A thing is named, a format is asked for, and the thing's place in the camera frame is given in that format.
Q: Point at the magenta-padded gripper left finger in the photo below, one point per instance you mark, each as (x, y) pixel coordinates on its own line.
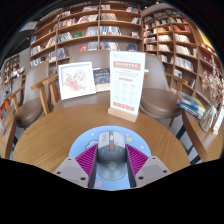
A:
(85, 161)

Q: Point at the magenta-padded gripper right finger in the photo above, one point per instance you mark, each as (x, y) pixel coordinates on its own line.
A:
(140, 163)

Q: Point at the grey computer mouse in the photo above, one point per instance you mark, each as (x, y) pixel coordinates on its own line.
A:
(112, 156)

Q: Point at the round light blue mouse pad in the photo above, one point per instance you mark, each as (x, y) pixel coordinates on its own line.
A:
(83, 140)

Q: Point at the taupe armchair with wooden arms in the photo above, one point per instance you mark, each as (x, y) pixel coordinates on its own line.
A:
(156, 103)
(90, 56)
(31, 110)

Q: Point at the round wooden side table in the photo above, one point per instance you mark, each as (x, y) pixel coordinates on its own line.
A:
(6, 140)
(206, 140)

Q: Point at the stack of books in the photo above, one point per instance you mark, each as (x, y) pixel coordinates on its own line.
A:
(190, 105)

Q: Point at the glass vase with dried flowers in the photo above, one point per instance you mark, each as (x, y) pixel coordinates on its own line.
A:
(208, 120)

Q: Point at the white framed flower picture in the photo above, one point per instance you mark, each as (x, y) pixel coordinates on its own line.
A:
(77, 81)

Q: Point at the white sign on wooden base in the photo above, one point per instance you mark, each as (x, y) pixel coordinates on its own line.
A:
(126, 83)

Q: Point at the dark cover book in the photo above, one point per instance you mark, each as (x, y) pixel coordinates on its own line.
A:
(101, 78)

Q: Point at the small white table sign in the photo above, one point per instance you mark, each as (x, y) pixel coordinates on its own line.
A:
(219, 121)

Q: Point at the distant wooden bookshelf with books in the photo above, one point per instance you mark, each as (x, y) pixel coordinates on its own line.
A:
(13, 70)

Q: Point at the tall wooden bookshelf with books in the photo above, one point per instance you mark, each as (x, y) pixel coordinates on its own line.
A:
(180, 46)

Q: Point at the wide wooden bookshelf with books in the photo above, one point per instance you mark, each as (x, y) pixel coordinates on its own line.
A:
(86, 30)

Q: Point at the white ceiling panel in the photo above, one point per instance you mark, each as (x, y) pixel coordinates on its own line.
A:
(29, 26)

